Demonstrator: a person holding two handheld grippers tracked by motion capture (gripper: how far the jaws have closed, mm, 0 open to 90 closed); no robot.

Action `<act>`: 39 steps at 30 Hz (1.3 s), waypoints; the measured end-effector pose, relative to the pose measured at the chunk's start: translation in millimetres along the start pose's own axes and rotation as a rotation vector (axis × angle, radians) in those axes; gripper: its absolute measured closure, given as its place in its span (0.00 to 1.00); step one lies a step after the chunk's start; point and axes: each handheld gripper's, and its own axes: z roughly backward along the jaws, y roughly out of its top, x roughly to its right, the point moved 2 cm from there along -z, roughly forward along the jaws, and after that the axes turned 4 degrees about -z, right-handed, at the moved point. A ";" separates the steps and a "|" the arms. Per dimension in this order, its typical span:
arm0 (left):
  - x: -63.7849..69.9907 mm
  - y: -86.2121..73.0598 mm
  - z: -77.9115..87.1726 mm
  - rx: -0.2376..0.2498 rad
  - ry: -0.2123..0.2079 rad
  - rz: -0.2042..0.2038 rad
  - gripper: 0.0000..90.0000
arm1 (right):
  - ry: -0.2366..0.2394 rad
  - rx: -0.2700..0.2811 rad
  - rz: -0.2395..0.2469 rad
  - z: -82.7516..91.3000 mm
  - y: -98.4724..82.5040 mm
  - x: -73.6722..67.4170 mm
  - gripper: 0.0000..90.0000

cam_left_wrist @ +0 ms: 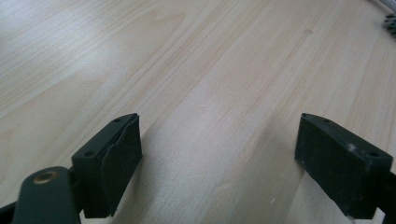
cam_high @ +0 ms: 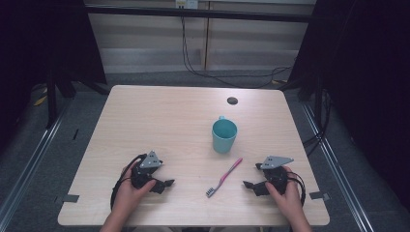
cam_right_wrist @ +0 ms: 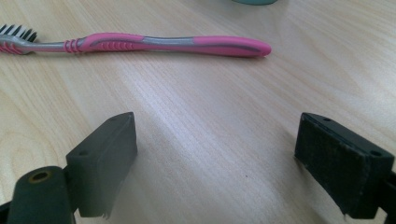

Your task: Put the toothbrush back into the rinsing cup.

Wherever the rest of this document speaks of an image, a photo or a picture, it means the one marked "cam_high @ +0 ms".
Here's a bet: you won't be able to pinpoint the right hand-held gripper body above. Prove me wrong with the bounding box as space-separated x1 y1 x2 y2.
259 155 295 195

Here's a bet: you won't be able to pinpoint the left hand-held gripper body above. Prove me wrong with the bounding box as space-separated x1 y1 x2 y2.
130 150 164 190

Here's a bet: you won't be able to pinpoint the person's right hand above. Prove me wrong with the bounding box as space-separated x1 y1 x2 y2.
264 164 306 218

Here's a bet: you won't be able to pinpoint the person's left hand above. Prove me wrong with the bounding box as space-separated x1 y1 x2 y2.
111 163 158 215

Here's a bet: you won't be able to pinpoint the pink toothbrush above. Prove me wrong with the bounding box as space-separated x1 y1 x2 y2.
205 157 244 199

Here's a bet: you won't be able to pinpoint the teal plastic cup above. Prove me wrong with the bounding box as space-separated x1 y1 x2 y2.
211 115 239 155

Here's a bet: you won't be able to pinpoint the grey tape strip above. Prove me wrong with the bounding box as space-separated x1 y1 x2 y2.
61 193 80 204
308 190 331 201

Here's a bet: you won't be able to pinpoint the black stand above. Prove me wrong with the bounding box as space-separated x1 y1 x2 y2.
298 75 325 129
44 69 78 130

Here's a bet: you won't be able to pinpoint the yellow floor tape piece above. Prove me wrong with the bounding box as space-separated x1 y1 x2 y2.
33 87 49 107

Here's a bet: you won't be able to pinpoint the black curtain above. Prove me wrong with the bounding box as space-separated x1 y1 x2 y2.
287 0 410 211
0 0 108 153

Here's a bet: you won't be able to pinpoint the black horizontal bar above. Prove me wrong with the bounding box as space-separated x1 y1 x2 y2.
84 4 315 24

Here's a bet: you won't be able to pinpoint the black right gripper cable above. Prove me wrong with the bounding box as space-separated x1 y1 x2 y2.
285 171 308 208

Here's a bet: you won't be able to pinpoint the black floor cables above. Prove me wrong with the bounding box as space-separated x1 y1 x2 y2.
302 88 334 158

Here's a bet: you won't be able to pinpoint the metal floor rail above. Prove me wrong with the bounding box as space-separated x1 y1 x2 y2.
301 101 376 232
0 96 73 223

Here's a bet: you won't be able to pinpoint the black hanging wall cables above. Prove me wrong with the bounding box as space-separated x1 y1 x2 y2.
179 14 295 90

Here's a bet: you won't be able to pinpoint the white wall socket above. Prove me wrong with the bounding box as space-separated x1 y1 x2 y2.
174 0 199 10

